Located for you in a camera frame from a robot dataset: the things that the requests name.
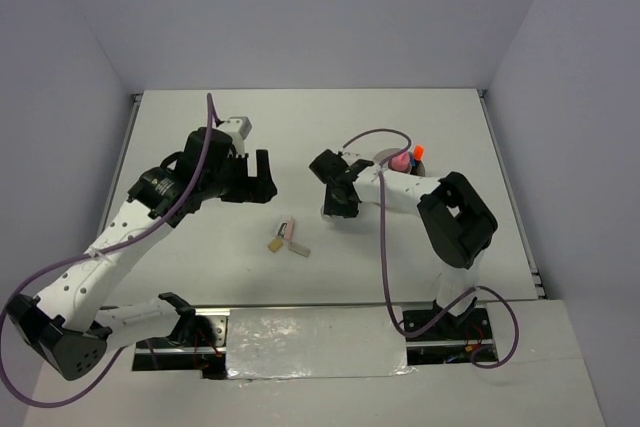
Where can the silver foil sheet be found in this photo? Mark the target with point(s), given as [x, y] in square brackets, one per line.
[323, 342]

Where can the pink eraser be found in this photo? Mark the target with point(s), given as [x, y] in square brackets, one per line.
[288, 228]

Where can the orange black highlighter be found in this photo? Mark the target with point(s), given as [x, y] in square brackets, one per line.
[418, 152]

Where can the pink glue bottle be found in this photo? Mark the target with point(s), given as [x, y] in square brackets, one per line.
[401, 163]

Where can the black mounting rail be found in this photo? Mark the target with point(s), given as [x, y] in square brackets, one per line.
[438, 346]

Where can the white round divided container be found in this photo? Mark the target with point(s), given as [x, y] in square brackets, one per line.
[381, 155]

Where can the white small eraser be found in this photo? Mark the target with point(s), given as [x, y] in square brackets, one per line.
[281, 230]

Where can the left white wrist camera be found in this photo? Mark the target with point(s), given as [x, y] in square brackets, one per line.
[238, 128]

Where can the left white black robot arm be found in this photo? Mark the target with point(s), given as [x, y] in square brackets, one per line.
[68, 322]

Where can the grey rectangular eraser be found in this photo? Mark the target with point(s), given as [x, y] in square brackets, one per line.
[299, 249]

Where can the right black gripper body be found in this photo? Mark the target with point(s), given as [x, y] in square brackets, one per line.
[334, 204]

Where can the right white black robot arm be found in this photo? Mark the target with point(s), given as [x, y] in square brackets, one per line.
[458, 224]

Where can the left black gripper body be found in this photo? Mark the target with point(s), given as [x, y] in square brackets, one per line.
[238, 187]

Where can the tan square eraser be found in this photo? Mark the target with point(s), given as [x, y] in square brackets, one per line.
[275, 245]

